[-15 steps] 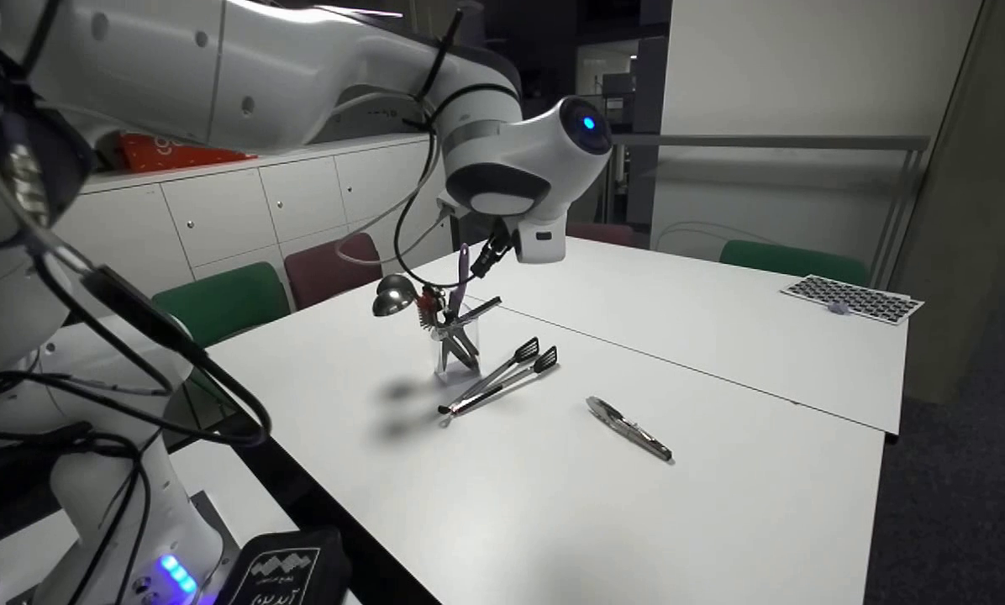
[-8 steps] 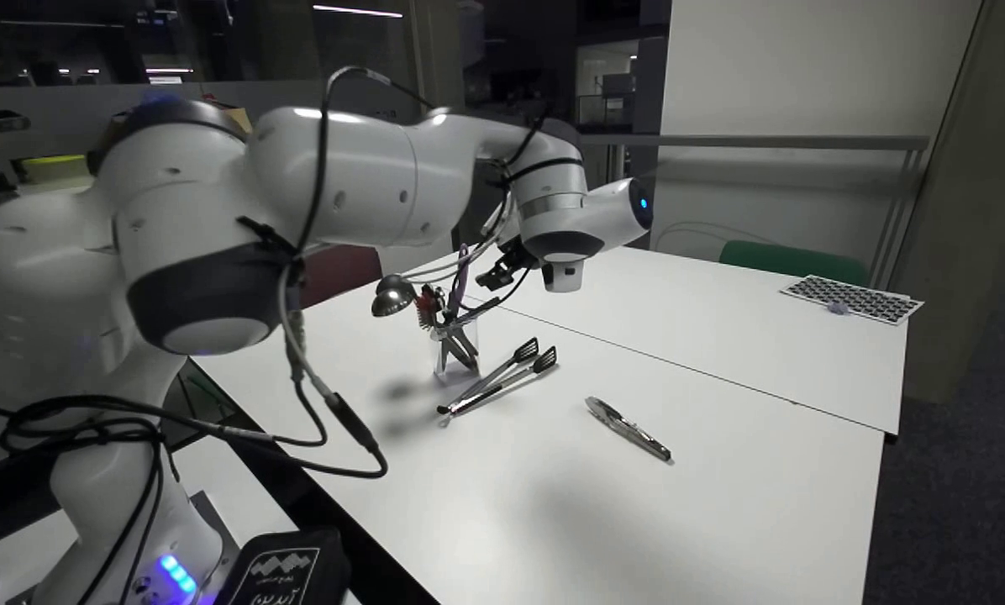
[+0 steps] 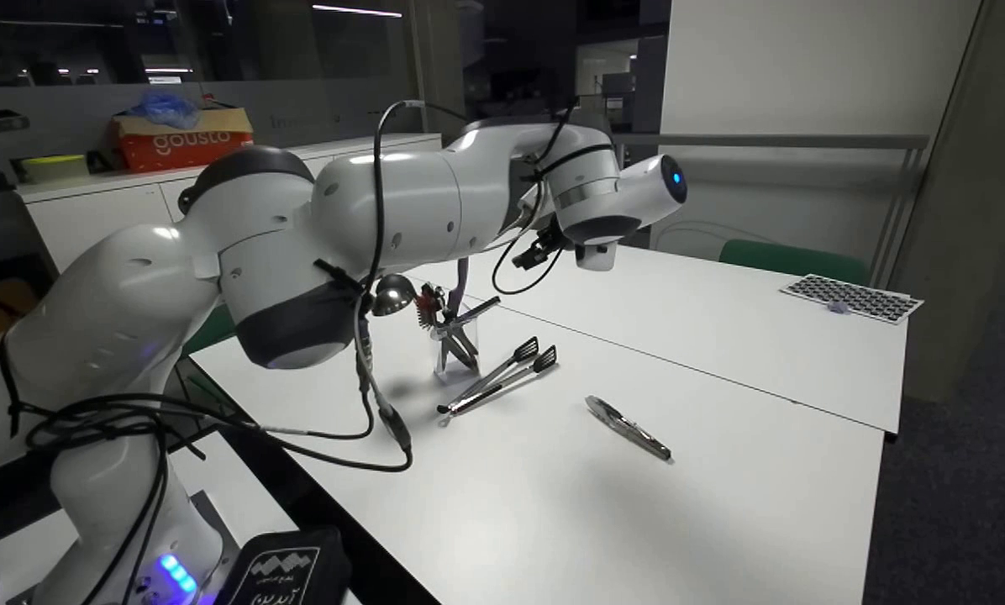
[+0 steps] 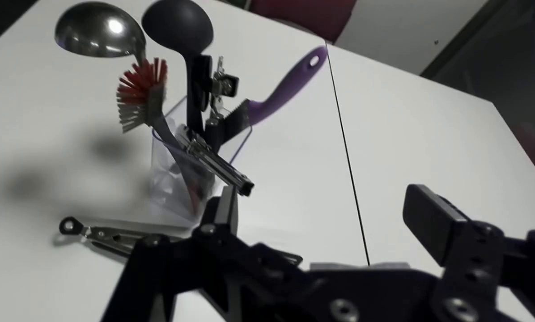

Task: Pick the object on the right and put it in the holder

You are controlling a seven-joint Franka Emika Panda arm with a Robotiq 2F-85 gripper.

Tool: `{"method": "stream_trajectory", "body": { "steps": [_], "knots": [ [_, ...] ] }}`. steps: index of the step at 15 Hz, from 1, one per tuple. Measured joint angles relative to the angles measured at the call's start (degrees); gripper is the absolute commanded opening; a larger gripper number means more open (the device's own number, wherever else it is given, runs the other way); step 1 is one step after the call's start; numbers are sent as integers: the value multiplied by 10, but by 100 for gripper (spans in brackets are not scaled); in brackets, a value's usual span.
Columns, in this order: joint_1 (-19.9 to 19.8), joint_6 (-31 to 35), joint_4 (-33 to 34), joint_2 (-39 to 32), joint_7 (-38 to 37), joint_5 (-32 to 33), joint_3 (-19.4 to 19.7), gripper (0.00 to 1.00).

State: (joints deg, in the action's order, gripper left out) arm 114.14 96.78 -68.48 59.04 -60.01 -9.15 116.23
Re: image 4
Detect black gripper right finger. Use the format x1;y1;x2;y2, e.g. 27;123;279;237
402;182;535;322

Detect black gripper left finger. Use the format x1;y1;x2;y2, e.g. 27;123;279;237
102;184;307;322

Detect steel kitchen tongs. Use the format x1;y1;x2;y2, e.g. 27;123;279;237
152;114;257;200

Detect clear plastic utensil holder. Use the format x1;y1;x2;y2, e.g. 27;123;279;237
148;94;256;230

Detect red bristle brush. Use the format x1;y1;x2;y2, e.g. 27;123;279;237
114;57;179;144

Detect black plastic ladle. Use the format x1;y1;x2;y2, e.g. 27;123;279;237
139;0;216;139

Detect dark red chair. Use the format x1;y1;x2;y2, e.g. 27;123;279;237
247;0;359;44

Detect steel ladle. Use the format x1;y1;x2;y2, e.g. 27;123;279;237
53;0;148;60

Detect purple handled utensil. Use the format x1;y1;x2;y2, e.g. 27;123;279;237
205;44;329;150

